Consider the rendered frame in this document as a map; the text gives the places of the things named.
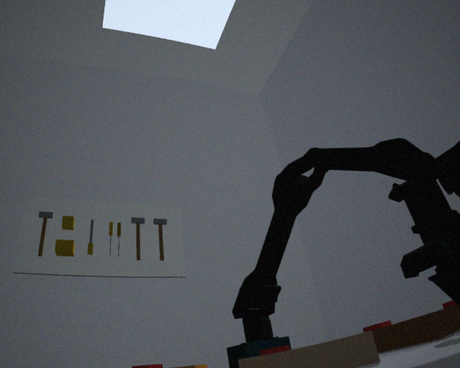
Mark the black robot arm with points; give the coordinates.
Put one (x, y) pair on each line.
(292, 191)

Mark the beige square block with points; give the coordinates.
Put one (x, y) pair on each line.
(348, 352)

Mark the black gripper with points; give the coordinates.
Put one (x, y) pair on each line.
(438, 250)

